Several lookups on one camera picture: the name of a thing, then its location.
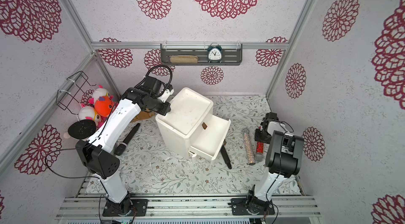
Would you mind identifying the brown plush toy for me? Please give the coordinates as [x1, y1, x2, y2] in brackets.
[131, 111, 155, 123]

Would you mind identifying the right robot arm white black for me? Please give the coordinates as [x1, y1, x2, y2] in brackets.
[253, 112, 304, 205]

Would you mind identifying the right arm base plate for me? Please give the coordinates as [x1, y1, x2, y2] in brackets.
[228, 197, 275, 216]

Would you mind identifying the pink white plush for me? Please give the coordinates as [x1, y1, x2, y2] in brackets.
[88, 85, 112, 105]
[78, 104, 106, 129]

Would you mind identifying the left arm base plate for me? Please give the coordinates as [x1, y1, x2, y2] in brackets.
[102, 199, 149, 217]

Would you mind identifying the grey wall shelf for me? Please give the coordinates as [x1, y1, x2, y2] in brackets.
[160, 43, 243, 66]

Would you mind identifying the pink white plush lower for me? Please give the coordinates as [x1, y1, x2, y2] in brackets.
[78, 104, 106, 129]

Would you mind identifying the black-haired doll striped shirt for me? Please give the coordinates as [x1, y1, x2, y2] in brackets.
[63, 119, 96, 140]

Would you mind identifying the white three-drawer cabinet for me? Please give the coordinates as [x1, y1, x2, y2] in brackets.
[156, 87, 214, 159]

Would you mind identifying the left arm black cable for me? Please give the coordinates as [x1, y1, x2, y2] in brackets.
[44, 65, 174, 180]

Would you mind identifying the floral table mat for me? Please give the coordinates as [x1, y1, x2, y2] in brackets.
[85, 95, 301, 195]

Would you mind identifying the black wire wall basket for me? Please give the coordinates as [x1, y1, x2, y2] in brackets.
[55, 71, 96, 115]

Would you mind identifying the red glitter microphone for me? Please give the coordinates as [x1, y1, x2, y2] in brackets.
[255, 142, 265, 163]

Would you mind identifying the orange fish plush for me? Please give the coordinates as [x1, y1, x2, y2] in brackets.
[94, 96, 115, 117]

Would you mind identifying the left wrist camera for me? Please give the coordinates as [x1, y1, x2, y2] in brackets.
[138, 76, 174, 102]

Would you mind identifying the white drawer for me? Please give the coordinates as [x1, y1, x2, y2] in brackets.
[189, 114, 231, 162]

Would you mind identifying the silver glitter microphone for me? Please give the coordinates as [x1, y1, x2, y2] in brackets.
[242, 128, 256, 166]

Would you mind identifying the pink white plush upper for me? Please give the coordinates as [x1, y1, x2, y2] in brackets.
[88, 85, 112, 105]

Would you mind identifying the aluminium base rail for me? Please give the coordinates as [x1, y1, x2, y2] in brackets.
[55, 194, 321, 220]

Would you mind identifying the teal alarm clock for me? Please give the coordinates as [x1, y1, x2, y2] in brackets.
[207, 46, 223, 63]

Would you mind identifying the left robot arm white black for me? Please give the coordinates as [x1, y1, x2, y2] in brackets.
[76, 84, 174, 204]

